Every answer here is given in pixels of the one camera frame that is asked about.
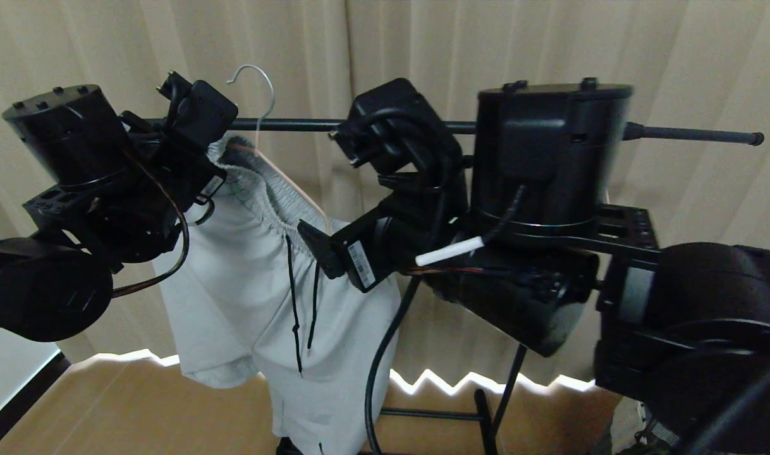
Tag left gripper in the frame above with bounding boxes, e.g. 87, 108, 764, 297
161, 142, 229, 215

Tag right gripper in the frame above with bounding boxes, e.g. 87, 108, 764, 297
330, 190, 471, 294

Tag pink clothes hanger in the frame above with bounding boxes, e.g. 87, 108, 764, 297
226, 64, 333, 236

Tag pale grey shorts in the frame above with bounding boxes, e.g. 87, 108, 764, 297
154, 135, 403, 455

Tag black clothes rack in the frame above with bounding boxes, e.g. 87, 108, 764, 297
142, 117, 765, 455

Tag white laundry basket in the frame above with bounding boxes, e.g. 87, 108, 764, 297
603, 398, 684, 455

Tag beige curtain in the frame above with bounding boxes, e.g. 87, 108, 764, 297
0, 0, 770, 389

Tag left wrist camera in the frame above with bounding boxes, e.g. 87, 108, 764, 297
156, 71, 239, 151

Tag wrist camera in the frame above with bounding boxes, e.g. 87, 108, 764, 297
156, 71, 239, 151
328, 77, 467, 185

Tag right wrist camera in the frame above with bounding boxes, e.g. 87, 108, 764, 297
328, 77, 467, 185

